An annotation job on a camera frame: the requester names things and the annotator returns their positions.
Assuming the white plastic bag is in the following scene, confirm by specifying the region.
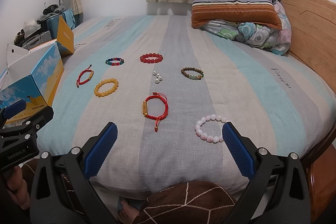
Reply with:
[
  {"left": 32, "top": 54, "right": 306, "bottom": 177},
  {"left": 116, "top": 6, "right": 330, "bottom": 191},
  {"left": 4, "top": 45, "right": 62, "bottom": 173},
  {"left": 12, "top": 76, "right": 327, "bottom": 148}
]
[{"left": 23, "top": 19, "right": 41, "bottom": 34}]

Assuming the open cardboard box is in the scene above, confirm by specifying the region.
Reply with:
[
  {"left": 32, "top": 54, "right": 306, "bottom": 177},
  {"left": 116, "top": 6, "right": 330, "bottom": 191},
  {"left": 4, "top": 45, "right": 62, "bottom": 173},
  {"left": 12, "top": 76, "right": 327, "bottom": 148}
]
[{"left": 1, "top": 18, "right": 75, "bottom": 124}]

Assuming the red bead bracelet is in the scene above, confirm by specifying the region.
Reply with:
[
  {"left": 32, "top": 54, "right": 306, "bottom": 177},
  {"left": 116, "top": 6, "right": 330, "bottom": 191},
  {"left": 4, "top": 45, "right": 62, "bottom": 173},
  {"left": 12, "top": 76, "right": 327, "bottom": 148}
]
[{"left": 139, "top": 52, "right": 164, "bottom": 64}]

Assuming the pearl earrings cluster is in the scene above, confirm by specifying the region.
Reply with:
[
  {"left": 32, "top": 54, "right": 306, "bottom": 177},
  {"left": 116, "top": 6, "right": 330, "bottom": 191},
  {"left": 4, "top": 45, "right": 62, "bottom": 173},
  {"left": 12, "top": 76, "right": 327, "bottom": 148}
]
[{"left": 153, "top": 71, "right": 163, "bottom": 84}]

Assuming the striped bed sheet mattress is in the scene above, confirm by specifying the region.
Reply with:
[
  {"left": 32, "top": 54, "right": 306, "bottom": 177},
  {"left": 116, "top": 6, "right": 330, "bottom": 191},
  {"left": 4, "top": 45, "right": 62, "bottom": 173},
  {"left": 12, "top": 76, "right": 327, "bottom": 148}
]
[{"left": 38, "top": 16, "right": 335, "bottom": 198}]

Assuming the floral quilt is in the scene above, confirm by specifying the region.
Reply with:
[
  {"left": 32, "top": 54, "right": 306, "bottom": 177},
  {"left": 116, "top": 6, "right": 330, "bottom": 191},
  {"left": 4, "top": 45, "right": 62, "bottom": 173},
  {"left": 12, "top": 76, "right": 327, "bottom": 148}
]
[{"left": 201, "top": 0, "right": 291, "bottom": 55}]

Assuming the red cord bracelet small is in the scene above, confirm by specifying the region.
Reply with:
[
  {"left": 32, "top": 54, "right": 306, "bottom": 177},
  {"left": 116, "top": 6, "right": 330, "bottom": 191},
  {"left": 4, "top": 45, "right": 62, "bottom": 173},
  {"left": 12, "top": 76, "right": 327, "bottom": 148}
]
[{"left": 76, "top": 64, "right": 95, "bottom": 88}]

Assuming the striped orange pillow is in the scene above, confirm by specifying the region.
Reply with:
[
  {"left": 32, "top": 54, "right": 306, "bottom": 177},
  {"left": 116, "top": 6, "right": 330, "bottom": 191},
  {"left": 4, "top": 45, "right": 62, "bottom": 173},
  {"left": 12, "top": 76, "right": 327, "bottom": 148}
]
[{"left": 191, "top": 0, "right": 282, "bottom": 30}]

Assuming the yellow bead bracelet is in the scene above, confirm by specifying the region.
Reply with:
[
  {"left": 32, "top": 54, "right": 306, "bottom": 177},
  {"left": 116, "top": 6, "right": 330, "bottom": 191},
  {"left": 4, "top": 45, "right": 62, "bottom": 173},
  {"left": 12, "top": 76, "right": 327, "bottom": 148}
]
[{"left": 94, "top": 78, "right": 120, "bottom": 98}]

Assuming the red cord gold charm bracelet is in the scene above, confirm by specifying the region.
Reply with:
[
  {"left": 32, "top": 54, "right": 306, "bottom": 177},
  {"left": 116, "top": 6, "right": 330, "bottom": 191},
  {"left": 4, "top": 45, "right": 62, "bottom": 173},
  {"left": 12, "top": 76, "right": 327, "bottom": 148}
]
[{"left": 142, "top": 91, "right": 169, "bottom": 132}]

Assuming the grey suitcase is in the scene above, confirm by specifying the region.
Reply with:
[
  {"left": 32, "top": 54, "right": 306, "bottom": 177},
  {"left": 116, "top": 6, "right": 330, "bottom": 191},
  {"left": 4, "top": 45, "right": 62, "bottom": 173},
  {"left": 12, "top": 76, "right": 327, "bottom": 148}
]
[{"left": 14, "top": 31, "right": 52, "bottom": 50}]

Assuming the person's left hand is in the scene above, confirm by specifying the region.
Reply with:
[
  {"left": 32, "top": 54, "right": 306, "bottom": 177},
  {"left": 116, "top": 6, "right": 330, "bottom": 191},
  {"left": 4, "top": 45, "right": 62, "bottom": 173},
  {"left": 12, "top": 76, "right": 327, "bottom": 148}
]
[{"left": 7, "top": 166, "right": 30, "bottom": 210}]

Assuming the person's bare foot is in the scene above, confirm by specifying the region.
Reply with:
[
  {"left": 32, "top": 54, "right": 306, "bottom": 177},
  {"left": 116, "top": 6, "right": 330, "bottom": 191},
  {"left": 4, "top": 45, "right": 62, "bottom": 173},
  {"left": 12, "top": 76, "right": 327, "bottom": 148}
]
[{"left": 117, "top": 198, "right": 139, "bottom": 224}]

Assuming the brown wooden bead bracelet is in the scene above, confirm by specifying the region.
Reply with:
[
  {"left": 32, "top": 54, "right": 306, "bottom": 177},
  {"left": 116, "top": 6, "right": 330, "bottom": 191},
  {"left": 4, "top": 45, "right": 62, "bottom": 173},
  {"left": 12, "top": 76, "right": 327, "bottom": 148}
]
[{"left": 180, "top": 66, "right": 205, "bottom": 80}]

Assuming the wooden bed frame side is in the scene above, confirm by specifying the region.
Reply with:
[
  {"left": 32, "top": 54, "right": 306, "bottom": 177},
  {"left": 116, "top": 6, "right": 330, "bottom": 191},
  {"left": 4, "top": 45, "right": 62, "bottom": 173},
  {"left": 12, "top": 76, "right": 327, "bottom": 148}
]
[{"left": 301, "top": 127, "right": 335, "bottom": 223}]

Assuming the multicolour bead bracelet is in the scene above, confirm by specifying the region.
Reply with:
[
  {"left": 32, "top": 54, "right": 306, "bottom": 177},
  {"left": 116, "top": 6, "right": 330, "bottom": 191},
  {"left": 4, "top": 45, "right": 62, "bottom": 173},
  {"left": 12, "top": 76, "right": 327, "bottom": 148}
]
[{"left": 105, "top": 57, "right": 125, "bottom": 67}]

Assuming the teal suitcase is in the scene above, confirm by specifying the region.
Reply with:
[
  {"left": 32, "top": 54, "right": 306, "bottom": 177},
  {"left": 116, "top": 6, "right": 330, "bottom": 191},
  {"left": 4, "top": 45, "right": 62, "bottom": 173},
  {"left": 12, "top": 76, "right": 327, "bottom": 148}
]
[{"left": 37, "top": 9, "right": 76, "bottom": 39}]

